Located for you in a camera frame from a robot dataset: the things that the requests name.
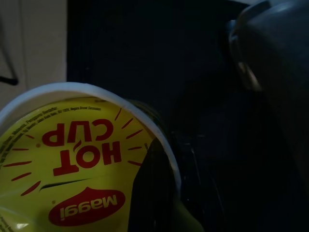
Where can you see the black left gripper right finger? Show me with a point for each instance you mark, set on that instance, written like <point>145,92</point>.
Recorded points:
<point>200,183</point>

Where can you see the yellow instant noodle cup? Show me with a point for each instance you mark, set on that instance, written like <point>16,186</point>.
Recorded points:
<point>72,157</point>

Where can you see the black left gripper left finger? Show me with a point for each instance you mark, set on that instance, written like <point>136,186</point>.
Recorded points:
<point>154,198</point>

